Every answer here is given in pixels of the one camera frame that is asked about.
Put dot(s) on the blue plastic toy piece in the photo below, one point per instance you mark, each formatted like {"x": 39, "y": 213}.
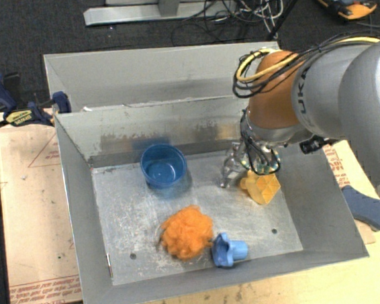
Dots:
{"x": 228, "y": 250}

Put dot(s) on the black cylinder on white bracket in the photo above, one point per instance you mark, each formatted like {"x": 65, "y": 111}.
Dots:
{"x": 311, "y": 145}

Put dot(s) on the blue plastic cup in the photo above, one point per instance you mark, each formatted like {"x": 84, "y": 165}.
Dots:
{"x": 163, "y": 171}

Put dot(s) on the brown cardboard board, red print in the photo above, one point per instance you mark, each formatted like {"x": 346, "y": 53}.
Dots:
{"x": 34, "y": 211}

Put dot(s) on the orange fluffy ball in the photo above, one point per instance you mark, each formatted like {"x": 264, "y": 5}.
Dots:
{"x": 186, "y": 233}

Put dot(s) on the yellow toy block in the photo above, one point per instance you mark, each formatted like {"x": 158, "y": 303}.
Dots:
{"x": 264, "y": 187}

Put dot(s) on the grey metal bin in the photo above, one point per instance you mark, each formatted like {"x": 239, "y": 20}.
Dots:
{"x": 134, "y": 228}

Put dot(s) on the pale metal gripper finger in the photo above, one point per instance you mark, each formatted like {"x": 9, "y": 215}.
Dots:
{"x": 224, "y": 177}
{"x": 235, "y": 174}

